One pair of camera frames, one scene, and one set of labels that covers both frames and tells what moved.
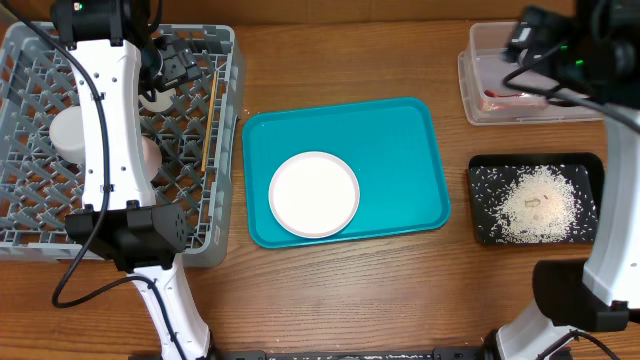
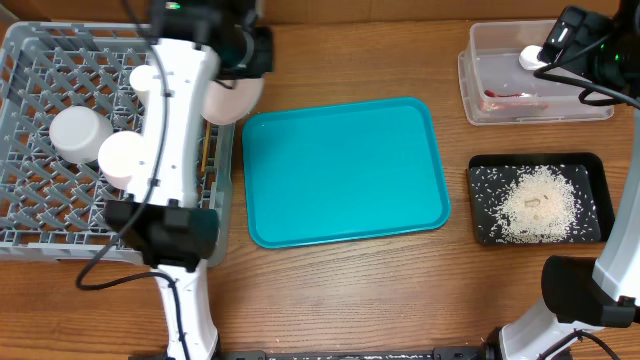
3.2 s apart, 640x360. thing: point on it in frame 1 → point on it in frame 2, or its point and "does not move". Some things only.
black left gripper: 185,66 → 263,65
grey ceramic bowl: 66,133 does not move
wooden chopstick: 209,121 does not move
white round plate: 314,194 → 226,105
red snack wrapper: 493,102 does not move
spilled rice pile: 541,207 does not move
